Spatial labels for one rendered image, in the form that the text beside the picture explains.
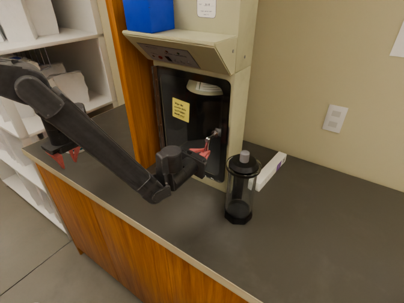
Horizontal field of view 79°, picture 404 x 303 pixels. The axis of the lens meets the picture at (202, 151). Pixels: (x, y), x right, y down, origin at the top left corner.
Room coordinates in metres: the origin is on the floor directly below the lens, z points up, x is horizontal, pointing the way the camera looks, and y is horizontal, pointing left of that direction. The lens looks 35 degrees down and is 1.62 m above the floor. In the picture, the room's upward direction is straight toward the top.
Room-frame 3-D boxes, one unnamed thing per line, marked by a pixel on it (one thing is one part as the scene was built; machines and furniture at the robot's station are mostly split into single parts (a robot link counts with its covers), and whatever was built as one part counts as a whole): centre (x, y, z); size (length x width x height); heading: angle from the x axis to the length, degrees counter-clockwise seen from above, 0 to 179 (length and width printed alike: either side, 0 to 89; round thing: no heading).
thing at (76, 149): (0.69, 0.46, 1.14); 0.07 x 0.07 x 0.09; 56
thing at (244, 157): (0.60, -0.13, 1.18); 0.09 x 0.09 x 0.07
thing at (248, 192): (0.60, -0.13, 1.06); 0.11 x 0.11 x 0.21
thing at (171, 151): (0.53, 0.11, 1.19); 0.12 x 0.09 x 0.11; 127
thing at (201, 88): (0.79, 0.04, 1.19); 0.30 x 0.01 x 0.40; 56
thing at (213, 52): (0.74, 0.07, 1.46); 0.32 x 0.12 x 0.10; 56
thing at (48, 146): (0.69, 0.47, 1.21); 0.10 x 0.07 x 0.07; 146
